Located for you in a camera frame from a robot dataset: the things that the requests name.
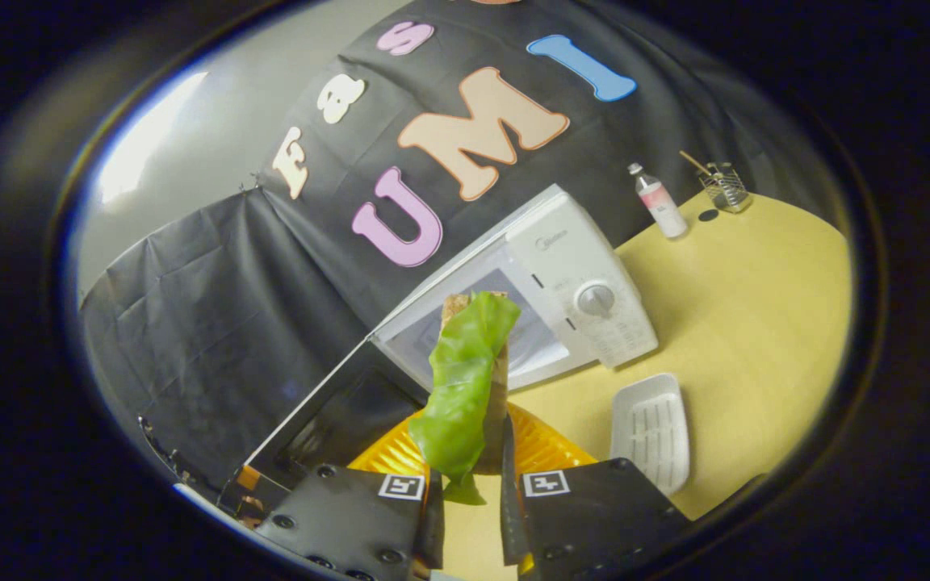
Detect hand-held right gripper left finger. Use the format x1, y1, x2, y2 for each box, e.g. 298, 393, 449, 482
255, 408, 446, 580

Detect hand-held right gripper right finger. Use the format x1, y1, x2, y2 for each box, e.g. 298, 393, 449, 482
500, 402, 692, 578

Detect bread and lettuce sandwich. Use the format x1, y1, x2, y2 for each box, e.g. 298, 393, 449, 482
407, 290, 522, 507

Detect white microwave oven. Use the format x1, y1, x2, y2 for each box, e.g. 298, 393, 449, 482
219, 184, 660, 517

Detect white plastic tray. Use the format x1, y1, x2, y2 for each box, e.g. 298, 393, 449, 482
610, 373, 690, 495

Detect black backdrop cloth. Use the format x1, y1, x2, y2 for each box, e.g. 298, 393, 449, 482
77, 0, 837, 493

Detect clear bottle with pink label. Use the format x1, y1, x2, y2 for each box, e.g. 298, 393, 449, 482
627, 162, 689, 240

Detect wire mesh holder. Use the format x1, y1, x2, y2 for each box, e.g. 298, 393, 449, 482
699, 162, 752, 213

